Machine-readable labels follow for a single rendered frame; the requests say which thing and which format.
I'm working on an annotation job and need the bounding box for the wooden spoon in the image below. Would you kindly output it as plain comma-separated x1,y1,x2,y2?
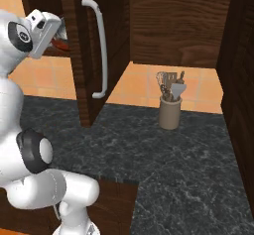
176,70,186,84

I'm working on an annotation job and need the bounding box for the closed dark wood wall cabinet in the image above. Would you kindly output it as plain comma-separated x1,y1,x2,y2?
129,0,236,69

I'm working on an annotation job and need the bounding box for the tall dark wood cabinet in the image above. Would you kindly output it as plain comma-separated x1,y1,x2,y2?
216,0,254,218

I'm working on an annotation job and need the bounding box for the white cabinet door handle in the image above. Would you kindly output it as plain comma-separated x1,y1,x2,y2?
81,0,109,100

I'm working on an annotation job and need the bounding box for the brown slotted turner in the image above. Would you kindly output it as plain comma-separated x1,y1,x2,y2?
166,72,178,85

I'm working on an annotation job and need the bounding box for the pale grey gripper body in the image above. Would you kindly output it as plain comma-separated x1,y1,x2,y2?
30,13,63,60

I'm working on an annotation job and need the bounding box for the red-brown dish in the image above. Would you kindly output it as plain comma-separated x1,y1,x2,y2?
50,38,71,53

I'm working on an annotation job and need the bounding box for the dark wood cabinet door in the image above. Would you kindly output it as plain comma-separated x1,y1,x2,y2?
58,0,132,128

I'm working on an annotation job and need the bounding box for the metal whisk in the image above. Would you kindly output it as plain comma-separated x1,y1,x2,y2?
156,71,170,96

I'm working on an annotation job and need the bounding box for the beige utensil pot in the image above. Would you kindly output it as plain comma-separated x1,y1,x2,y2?
158,95,184,131

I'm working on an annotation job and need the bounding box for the dark wood base cabinet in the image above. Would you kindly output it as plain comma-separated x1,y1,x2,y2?
0,178,140,235

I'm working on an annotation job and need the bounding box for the grey spatula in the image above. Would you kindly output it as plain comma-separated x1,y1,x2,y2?
170,82,188,102

